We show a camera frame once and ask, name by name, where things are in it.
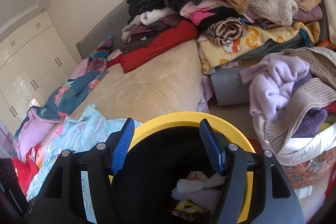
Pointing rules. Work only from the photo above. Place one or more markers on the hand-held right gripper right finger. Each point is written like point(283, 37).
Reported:
point(210, 145)

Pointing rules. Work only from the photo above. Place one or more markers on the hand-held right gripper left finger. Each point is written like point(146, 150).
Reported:
point(123, 145)

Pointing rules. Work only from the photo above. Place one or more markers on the white orange plastic bag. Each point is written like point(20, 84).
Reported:
point(207, 178)

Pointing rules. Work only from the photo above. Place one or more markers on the yellow rimmed black trash bin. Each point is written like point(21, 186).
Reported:
point(170, 119)

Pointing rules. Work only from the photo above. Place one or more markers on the short white foam fruit net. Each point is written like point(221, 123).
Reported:
point(186, 187)

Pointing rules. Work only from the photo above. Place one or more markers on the tall white foam fruit net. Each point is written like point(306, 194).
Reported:
point(204, 199)

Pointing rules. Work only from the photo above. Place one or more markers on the yellow white packet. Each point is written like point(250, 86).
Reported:
point(189, 207)

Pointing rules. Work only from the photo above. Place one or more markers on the red snack wrapper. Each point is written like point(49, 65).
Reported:
point(181, 214)

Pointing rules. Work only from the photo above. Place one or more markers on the red floral cloth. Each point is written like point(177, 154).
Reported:
point(25, 169)

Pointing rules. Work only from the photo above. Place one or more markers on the light blue cartoon blanket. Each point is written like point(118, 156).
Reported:
point(86, 124)

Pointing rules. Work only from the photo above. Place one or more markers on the lilac printed bed skirt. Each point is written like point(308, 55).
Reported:
point(206, 92)

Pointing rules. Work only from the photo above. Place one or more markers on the pink cartoon blanket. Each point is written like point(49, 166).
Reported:
point(52, 140)

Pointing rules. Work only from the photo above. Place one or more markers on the grey cylinder cushion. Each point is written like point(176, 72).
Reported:
point(231, 87)

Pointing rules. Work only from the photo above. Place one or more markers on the blue floral quilt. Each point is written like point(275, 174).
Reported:
point(71, 92)

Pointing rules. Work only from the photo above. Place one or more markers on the bed with beige sheet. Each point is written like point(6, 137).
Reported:
point(157, 77)

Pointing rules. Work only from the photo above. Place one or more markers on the crimson cloth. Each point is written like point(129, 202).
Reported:
point(114, 61)

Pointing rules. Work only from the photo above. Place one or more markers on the pink pillow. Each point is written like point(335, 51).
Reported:
point(81, 69)

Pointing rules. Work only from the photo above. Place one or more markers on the white patterned laundry basket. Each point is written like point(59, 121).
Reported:
point(302, 148)

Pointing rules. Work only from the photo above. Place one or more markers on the lilac sweater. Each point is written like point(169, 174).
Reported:
point(278, 82)

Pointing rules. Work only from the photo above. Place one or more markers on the striped colourful pillow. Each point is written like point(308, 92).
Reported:
point(102, 48)

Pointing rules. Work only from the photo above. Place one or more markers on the pink cartoon laundry basket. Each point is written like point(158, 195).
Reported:
point(309, 169)

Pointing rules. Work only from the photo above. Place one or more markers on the folded red garment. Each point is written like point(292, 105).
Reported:
point(157, 48)

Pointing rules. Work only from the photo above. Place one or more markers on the purple fleece garment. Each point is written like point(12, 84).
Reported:
point(312, 119)

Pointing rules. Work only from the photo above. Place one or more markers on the beige knit sweater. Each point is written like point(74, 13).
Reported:
point(309, 92)

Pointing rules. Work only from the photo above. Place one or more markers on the brown striped garment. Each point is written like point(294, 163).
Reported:
point(225, 31)

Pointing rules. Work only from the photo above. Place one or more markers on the grey padded headboard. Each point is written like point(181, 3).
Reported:
point(105, 29)

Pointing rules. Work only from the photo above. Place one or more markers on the maroon dotted garment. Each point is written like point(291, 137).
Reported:
point(147, 29)

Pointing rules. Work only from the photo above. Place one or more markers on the yellow cartoon blanket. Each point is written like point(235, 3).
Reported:
point(262, 37)

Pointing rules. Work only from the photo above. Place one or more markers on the cream wardrobe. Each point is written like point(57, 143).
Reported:
point(29, 61)

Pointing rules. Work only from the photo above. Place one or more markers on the pink garment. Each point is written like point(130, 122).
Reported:
point(202, 14)

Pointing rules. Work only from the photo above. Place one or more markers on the cream white garment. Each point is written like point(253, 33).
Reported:
point(152, 16)

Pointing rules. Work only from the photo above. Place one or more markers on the white fuzzy garment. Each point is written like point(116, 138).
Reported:
point(275, 8)

